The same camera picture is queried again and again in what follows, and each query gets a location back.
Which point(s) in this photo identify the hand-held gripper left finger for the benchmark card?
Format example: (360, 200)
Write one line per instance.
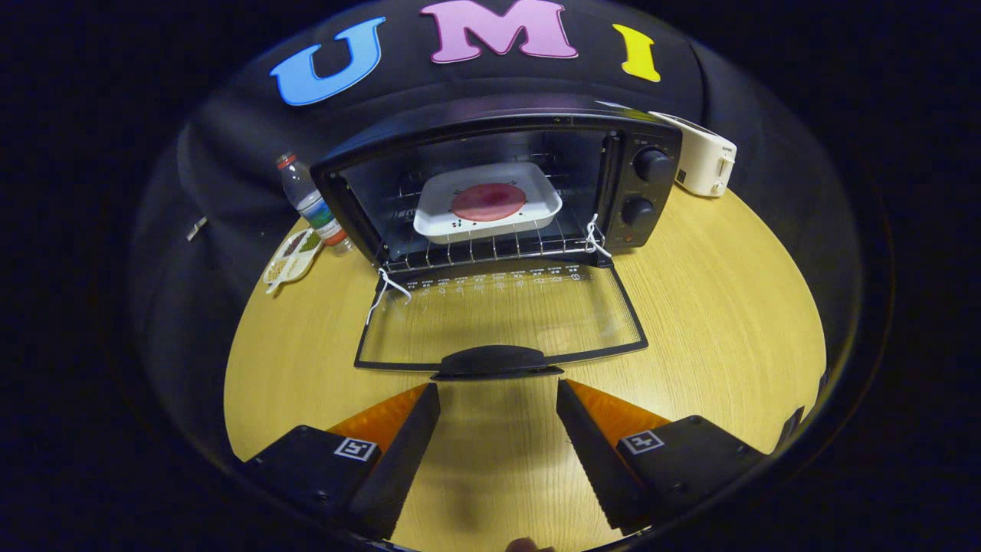
(402, 460)

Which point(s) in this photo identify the small divided snack tray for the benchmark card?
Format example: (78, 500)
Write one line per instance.
(291, 261)

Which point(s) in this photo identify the black toaster oven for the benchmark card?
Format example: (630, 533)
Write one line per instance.
(651, 195)

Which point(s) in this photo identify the small metal clip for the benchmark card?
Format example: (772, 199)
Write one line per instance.
(197, 228)

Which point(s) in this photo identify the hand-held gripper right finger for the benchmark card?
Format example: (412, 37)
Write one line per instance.
(594, 460)

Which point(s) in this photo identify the clear plastic water bottle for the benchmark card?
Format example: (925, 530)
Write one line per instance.
(314, 207)

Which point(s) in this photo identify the white square plate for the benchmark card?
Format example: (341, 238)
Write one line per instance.
(437, 211)

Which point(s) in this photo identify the white pop-up toaster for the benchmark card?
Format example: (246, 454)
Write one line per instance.
(701, 157)

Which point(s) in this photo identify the pink ham slice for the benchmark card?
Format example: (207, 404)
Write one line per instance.
(488, 202)

